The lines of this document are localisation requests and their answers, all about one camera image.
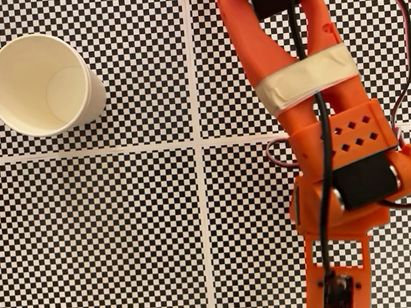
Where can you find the white paper cup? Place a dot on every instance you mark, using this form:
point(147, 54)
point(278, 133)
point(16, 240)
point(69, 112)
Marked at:
point(23, 83)

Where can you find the beige masking tape band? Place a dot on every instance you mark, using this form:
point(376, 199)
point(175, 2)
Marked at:
point(303, 77)

